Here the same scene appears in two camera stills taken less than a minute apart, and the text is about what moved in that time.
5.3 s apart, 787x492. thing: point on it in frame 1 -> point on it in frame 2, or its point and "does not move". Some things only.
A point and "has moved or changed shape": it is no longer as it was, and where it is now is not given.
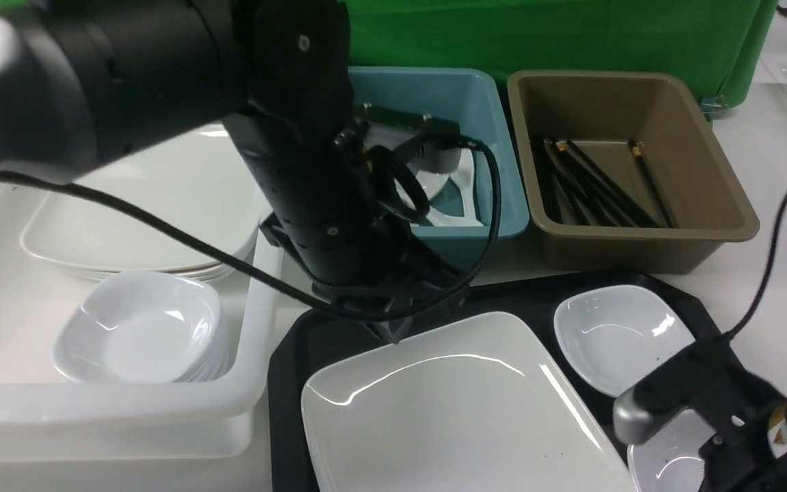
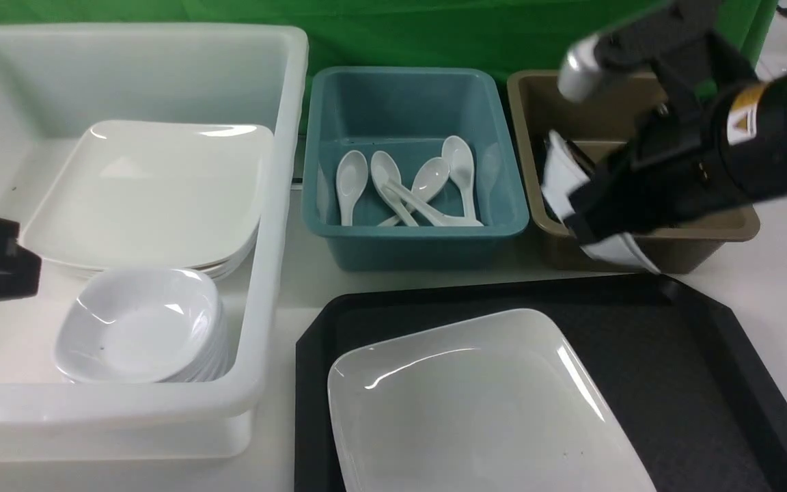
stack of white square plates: (203, 183) does not move
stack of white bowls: (146, 326) does not move
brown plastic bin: (695, 178) does not move
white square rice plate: (479, 406) has moved or changed shape
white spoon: (427, 186) -> (399, 191)
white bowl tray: (614, 335) -> (565, 173)
